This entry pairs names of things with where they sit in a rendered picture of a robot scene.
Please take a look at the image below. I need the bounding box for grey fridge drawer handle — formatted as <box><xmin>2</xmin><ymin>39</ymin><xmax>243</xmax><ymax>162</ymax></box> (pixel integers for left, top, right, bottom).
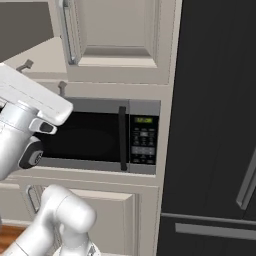
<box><xmin>174</xmin><ymin>222</ymin><xmax>256</xmax><ymax>241</ymax></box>

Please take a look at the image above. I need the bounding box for grey microwave oven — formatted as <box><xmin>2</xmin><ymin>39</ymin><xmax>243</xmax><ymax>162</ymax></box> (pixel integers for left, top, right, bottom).
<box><xmin>33</xmin><ymin>97</ymin><xmax>162</xmax><ymax>176</ymax></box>

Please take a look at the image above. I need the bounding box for beige tall cabinet frame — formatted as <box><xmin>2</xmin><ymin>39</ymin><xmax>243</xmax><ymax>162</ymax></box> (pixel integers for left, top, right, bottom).
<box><xmin>0</xmin><ymin>0</ymin><xmax>184</xmax><ymax>256</ymax></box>

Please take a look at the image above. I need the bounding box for black microwave door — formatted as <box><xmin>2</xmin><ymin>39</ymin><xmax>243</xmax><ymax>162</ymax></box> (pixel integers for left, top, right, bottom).
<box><xmin>33</xmin><ymin>97</ymin><xmax>131</xmax><ymax>173</ymax></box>

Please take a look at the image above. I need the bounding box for grey upper cabinet handle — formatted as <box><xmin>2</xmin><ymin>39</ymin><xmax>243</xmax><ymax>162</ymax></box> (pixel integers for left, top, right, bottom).
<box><xmin>59</xmin><ymin>0</ymin><xmax>77</xmax><ymax>65</ymax></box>

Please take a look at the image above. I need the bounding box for beige wall cabinet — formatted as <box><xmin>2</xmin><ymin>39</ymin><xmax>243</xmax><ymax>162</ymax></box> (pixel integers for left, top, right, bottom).
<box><xmin>3</xmin><ymin>36</ymin><xmax>70</xmax><ymax>83</ymax></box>

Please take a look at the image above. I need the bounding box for beige lower cabinet door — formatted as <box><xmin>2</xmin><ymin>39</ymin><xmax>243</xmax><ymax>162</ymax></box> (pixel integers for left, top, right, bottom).
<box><xmin>19</xmin><ymin>184</ymin><xmax>160</xmax><ymax>256</ymax></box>

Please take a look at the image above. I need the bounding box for grey lower cabinet handle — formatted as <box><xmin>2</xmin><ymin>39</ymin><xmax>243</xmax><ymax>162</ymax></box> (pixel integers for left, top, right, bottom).
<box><xmin>26</xmin><ymin>185</ymin><xmax>43</xmax><ymax>215</ymax></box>

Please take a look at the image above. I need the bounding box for black microwave door handle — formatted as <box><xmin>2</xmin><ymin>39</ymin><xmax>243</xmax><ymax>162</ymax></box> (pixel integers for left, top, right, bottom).
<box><xmin>118</xmin><ymin>105</ymin><xmax>130</xmax><ymax>172</ymax></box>

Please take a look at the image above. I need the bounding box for grey wall cabinet handle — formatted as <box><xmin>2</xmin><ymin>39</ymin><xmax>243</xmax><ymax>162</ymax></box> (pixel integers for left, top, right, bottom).
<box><xmin>15</xmin><ymin>58</ymin><xmax>35</xmax><ymax>73</ymax></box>
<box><xmin>57</xmin><ymin>80</ymin><xmax>69</xmax><ymax>98</ymax></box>

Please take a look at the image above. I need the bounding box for beige cabinet door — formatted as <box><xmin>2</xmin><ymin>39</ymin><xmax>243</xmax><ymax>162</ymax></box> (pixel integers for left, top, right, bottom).
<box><xmin>19</xmin><ymin>184</ymin><xmax>160</xmax><ymax>256</ymax></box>
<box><xmin>49</xmin><ymin>0</ymin><xmax>178</xmax><ymax>85</ymax></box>

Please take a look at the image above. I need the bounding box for black fridge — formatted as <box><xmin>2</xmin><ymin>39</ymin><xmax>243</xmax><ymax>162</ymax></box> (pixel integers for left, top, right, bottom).
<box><xmin>156</xmin><ymin>0</ymin><xmax>256</xmax><ymax>256</ymax></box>

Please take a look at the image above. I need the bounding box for grey fridge door handle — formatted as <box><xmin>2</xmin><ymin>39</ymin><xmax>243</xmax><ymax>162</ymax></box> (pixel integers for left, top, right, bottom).
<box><xmin>235</xmin><ymin>149</ymin><xmax>256</xmax><ymax>211</ymax></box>

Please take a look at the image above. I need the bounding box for black fridge drawer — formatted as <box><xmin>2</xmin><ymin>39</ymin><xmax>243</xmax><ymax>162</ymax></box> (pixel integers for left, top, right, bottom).
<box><xmin>156</xmin><ymin>213</ymin><xmax>256</xmax><ymax>256</ymax></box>

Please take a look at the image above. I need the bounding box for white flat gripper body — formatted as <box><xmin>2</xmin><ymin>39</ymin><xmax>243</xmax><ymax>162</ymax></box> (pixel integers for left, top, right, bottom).
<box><xmin>0</xmin><ymin>62</ymin><xmax>74</xmax><ymax>127</ymax></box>

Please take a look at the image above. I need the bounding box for beige upper cabinet door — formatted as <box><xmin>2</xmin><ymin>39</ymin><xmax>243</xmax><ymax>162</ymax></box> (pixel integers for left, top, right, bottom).
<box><xmin>49</xmin><ymin>0</ymin><xmax>178</xmax><ymax>85</ymax></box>

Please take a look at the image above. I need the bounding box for beige base cabinet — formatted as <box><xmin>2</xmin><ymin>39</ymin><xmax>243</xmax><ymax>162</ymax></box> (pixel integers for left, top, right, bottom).
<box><xmin>0</xmin><ymin>181</ymin><xmax>23</xmax><ymax>225</ymax></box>

